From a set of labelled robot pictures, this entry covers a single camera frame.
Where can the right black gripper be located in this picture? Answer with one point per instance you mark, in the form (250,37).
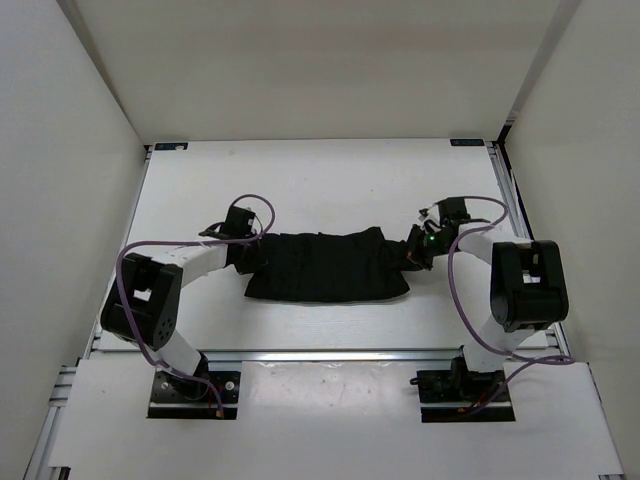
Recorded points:
(416,259)

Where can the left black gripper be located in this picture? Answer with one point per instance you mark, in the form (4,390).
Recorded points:
(244,268)

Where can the black skirt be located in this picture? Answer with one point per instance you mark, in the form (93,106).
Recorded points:
(325,268)

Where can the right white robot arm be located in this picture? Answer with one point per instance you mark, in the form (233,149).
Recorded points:
(527,291)

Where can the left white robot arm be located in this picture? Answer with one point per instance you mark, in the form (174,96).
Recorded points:
(142,305)

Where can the right blue corner label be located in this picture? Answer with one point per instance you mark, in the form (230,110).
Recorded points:
(466,142)

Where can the blue corner label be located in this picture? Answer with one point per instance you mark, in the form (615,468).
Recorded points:
(171,146)
(466,142)

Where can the left blue corner label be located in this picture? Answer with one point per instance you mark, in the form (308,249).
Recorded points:
(171,146)

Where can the white front cover panel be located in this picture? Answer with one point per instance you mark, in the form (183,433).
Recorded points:
(345,421)

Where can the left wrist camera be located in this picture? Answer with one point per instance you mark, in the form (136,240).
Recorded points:
(238,222)

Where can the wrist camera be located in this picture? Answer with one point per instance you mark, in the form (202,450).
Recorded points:
(238,222)
(452,210)

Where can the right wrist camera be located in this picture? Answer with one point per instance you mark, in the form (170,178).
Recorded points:
(452,210)

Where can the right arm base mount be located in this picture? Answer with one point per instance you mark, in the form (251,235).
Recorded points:
(448,396)

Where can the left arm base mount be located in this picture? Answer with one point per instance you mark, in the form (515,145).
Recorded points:
(175,398)

